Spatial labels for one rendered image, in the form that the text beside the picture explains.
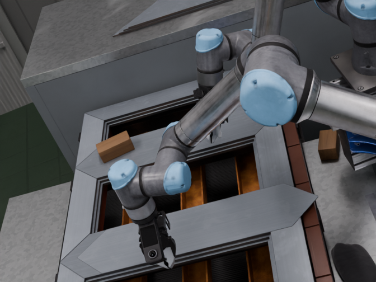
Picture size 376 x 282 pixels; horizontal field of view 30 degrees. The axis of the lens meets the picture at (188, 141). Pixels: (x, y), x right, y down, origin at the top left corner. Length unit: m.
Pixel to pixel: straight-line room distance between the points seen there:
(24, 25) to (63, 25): 1.63
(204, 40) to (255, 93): 0.56
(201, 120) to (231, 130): 0.69
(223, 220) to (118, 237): 0.33
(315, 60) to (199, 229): 0.95
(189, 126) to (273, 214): 0.45
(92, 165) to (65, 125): 0.42
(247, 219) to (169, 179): 0.44
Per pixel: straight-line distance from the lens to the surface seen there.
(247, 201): 2.08
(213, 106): 1.65
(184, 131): 1.72
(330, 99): 1.44
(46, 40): 2.97
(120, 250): 2.12
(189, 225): 2.09
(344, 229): 2.15
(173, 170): 1.66
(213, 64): 1.96
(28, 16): 4.62
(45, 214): 2.56
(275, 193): 2.08
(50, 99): 2.80
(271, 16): 1.84
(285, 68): 1.43
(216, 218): 2.07
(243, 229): 2.01
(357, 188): 2.26
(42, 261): 2.39
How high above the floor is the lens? 2.25
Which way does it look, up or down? 36 degrees down
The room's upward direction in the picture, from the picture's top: 23 degrees counter-clockwise
